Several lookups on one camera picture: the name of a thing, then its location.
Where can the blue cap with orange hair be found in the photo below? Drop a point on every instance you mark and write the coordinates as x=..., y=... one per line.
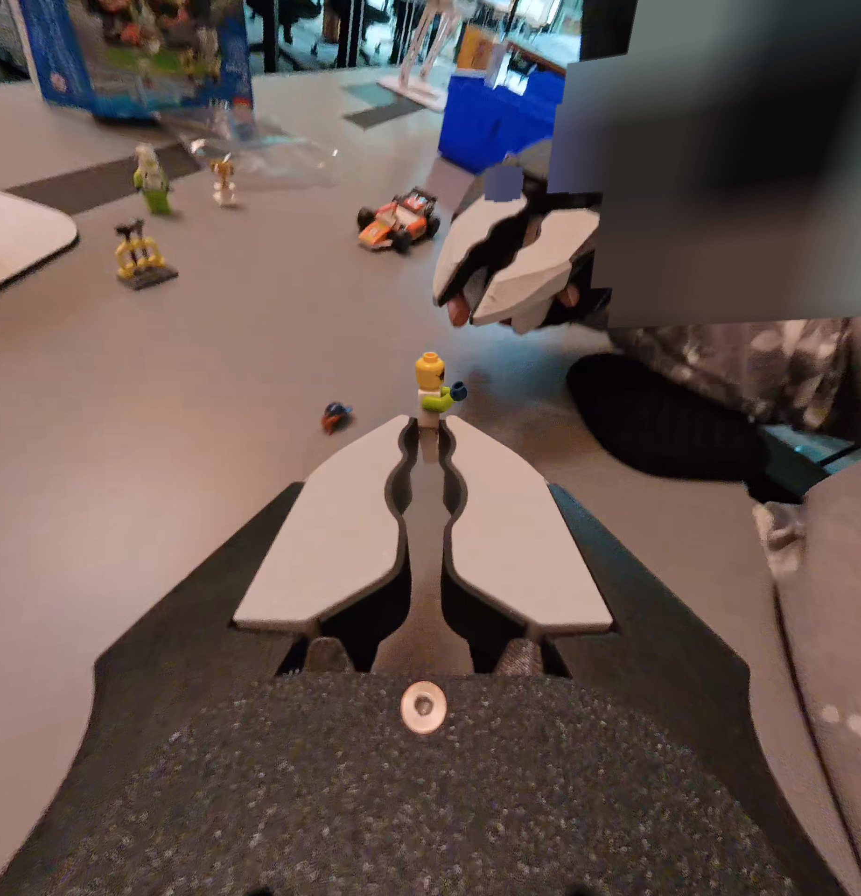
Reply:
x=335, y=417

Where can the clear plastic bag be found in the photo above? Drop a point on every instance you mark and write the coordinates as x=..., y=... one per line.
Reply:
x=262, y=151

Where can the small tan lego piece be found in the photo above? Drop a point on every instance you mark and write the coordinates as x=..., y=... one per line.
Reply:
x=225, y=182

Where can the orange lego race car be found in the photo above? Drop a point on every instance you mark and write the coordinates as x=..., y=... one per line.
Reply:
x=400, y=221

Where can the orange cardboard box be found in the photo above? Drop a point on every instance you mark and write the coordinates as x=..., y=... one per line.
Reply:
x=475, y=49

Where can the small yellow lego piece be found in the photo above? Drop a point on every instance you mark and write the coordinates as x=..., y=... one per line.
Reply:
x=139, y=252

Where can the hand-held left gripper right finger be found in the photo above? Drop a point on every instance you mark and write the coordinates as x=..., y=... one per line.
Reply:
x=528, y=553

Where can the person's right hand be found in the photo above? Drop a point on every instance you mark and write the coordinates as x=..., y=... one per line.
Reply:
x=460, y=311

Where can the white booklet stand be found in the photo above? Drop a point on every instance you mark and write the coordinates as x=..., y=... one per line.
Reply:
x=17, y=238

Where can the blue plastic bin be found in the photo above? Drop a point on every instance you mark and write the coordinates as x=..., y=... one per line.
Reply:
x=493, y=126

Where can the person's right forearm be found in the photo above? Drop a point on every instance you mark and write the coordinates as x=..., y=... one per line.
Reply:
x=752, y=364

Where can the blue lego set box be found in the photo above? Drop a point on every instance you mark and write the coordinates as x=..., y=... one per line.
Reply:
x=136, y=56

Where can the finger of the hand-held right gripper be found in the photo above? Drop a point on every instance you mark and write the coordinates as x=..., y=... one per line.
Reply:
x=535, y=273
x=465, y=252

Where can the white display stand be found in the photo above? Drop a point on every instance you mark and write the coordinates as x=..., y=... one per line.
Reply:
x=423, y=77

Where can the green lego minifigure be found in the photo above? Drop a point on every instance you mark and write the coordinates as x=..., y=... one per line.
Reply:
x=153, y=182

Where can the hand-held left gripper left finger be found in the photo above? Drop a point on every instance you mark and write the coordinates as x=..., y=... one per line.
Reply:
x=325, y=553

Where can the black mesh office chair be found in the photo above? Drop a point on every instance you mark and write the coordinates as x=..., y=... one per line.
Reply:
x=668, y=420

